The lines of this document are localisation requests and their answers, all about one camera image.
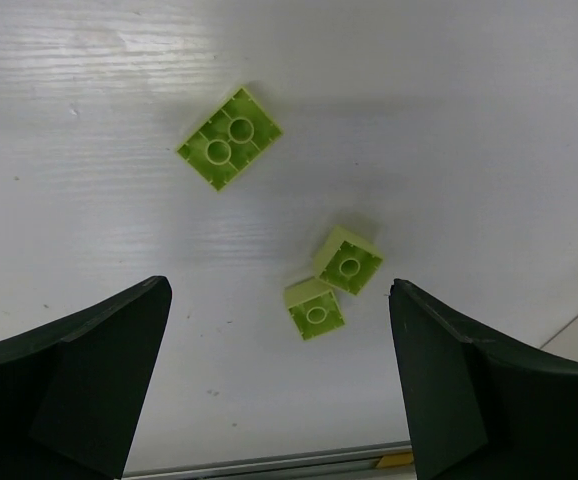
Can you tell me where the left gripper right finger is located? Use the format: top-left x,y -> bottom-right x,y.
389,279 -> 578,479

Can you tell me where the aluminium rail frame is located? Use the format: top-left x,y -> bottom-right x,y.
124,442 -> 416,479

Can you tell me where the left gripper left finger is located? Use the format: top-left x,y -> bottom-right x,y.
0,276 -> 172,479

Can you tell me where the green lego brick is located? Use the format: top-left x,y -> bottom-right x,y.
176,86 -> 283,192

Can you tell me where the small green lego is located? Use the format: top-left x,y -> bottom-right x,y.
283,278 -> 345,341
313,226 -> 384,296

